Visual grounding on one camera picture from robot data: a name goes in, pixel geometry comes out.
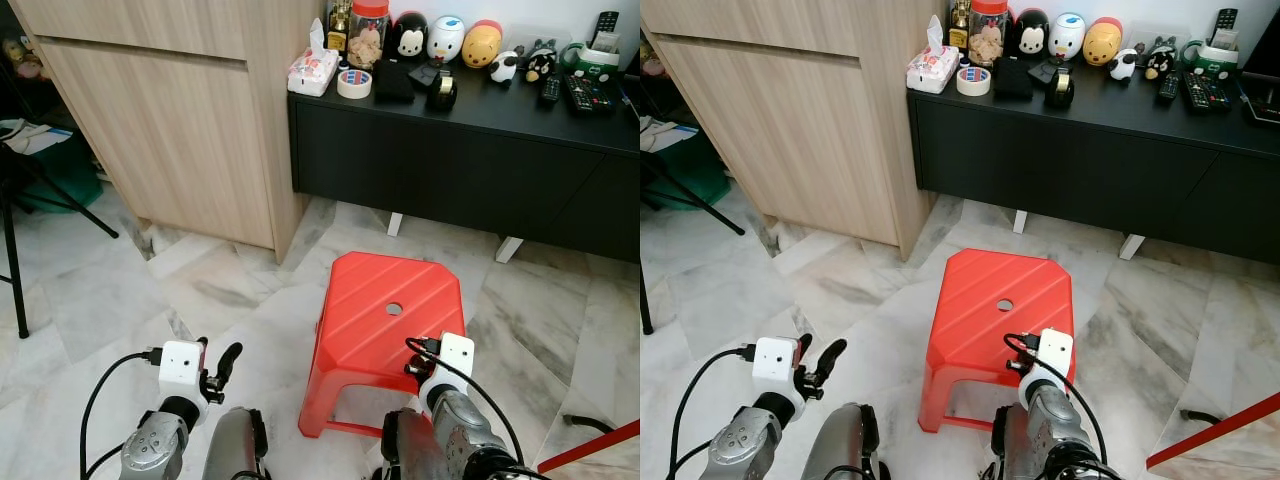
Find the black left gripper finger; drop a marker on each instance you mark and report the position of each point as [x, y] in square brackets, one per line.
[832, 354]
[230, 358]

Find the red plastic stool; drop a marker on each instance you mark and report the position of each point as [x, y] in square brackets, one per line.
[990, 300]
[370, 300]

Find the white console leg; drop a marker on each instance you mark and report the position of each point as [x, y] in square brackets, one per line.
[1020, 222]
[508, 248]
[1132, 246]
[395, 224]

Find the black tripod stand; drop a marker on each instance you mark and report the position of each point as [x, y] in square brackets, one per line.
[14, 280]
[646, 315]

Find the black TV console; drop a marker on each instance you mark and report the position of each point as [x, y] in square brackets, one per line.
[1080, 170]
[450, 170]

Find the green bag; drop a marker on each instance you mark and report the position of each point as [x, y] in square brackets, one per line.
[690, 185]
[70, 175]

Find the light wooden cabinet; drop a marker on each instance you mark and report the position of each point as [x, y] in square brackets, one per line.
[800, 130]
[170, 130]

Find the white blue papers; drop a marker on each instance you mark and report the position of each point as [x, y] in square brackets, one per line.
[665, 135]
[30, 137]

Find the black tape dispenser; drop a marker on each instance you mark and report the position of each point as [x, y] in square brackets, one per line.
[440, 92]
[1060, 90]

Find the black wallet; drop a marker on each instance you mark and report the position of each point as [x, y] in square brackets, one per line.
[392, 82]
[1012, 80]

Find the white tape roll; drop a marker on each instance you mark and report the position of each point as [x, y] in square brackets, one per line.
[961, 82]
[341, 84]

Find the small flat black gadget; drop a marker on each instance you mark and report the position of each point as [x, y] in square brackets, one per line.
[1046, 70]
[425, 72]

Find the pink white tissue pack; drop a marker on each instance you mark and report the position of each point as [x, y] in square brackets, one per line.
[932, 72]
[312, 72]

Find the small black remote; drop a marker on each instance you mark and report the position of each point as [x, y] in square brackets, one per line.
[1170, 86]
[550, 88]

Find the small white black figurine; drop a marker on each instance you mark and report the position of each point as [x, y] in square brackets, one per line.
[1125, 64]
[505, 66]

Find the black remote coloured buttons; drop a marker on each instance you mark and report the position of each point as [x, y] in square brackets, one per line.
[590, 97]
[1207, 95]

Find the red lid snack jar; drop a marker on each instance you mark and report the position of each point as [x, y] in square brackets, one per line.
[988, 45]
[368, 45]

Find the yellow bear round toy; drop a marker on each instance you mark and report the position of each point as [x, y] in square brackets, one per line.
[480, 48]
[1102, 45]

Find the white duck round toy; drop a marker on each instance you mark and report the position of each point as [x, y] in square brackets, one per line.
[1066, 40]
[445, 42]

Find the black mouse round toy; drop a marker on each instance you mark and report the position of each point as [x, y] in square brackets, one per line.
[1030, 38]
[408, 40]

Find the small gold trophy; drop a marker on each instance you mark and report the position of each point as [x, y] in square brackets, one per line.
[959, 37]
[338, 38]

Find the pink plush toy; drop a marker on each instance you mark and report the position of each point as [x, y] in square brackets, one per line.
[22, 58]
[652, 65]

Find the green white remote holder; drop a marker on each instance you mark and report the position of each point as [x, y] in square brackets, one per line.
[1212, 66]
[590, 68]

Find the black set-top box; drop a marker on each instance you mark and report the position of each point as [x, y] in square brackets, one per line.
[1262, 105]

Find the slim black remote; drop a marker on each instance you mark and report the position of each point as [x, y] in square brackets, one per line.
[1226, 20]
[606, 22]

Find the black flat television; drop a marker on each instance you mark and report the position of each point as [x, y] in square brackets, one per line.
[1268, 45]

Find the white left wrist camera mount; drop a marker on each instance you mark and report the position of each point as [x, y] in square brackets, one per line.
[182, 365]
[772, 360]

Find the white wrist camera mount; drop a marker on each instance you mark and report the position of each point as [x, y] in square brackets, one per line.
[1055, 350]
[772, 360]
[455, 355]
[182, 365]

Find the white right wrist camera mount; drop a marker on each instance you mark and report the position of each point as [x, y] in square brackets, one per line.
[1055, 350]
[455, 355]

